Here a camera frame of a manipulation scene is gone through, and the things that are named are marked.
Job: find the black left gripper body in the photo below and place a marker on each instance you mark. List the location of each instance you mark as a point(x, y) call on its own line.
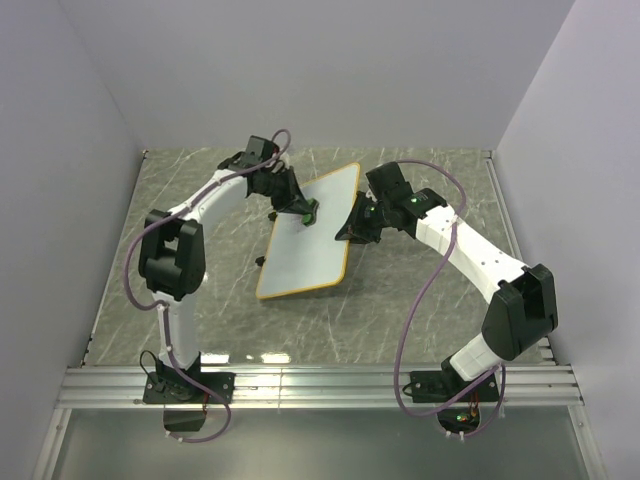
point(278, 186)

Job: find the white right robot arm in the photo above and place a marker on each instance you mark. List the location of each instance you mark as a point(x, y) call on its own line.
point(521, 299)

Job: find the yellow framed whiteboard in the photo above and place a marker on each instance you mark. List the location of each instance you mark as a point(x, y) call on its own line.
point(302, 258)

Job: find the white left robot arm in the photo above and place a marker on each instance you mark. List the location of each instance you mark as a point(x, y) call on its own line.
point(172, 258)

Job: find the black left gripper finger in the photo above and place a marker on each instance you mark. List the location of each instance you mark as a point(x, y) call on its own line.
point(294, 192)
point(298, 208)

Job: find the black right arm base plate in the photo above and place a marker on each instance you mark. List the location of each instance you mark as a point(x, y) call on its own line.
point(426, 386)

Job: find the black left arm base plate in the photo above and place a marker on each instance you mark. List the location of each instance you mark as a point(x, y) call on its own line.
point(160, 391)

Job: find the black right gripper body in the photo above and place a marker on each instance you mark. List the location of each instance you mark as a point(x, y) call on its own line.
point(371, 217)

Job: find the green whiteboard eraser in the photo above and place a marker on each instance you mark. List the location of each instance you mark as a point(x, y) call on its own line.
point(310, 216)

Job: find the aluminium mounting rail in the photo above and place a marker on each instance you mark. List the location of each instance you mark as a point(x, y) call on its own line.
point(304, 387)

